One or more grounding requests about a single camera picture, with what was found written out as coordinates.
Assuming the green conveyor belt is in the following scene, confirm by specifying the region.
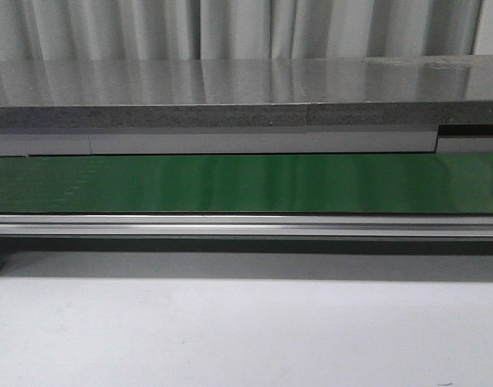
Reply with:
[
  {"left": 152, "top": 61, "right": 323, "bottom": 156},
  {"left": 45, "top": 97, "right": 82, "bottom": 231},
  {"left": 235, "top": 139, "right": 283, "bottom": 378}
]
[{"left": 0, "top": 153, "right": 493, "bottom": 214}]

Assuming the grey panel under counter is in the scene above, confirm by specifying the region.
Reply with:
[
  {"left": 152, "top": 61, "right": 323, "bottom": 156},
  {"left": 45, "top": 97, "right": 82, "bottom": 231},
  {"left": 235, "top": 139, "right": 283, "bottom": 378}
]
[{"left": 0, "top": 124, "right": 493, "bottom": 156}]

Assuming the dark granite counter slab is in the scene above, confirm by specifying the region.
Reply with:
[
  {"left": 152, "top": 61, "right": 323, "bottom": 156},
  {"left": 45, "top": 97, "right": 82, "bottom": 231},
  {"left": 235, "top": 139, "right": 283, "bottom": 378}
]
[{"left": 0, "top": 56, "right": 493, "bottom": 128}]

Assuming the white pleated curtain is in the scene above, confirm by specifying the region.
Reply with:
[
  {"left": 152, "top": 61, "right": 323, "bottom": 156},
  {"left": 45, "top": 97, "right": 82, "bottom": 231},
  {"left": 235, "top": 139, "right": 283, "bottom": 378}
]
[{"left": 0, "top": 1, "right": 493, "bottom": 60}]

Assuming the aluminium conveyor side rail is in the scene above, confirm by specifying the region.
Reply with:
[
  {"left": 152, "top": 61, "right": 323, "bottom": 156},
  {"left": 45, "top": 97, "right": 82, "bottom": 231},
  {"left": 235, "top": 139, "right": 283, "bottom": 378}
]
[{"left": 0, "top": 214, "right": 493, "bottom": 282}]

